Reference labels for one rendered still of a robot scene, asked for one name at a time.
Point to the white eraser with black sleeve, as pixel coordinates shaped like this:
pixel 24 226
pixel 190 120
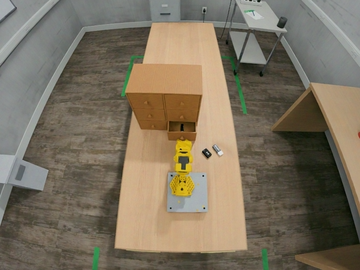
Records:
pixel 217 149

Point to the brown wooden chest of drawers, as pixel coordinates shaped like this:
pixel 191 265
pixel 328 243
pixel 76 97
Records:
pixel 178 79

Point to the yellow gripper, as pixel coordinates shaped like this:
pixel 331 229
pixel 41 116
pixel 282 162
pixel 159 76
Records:
pixel 186 142

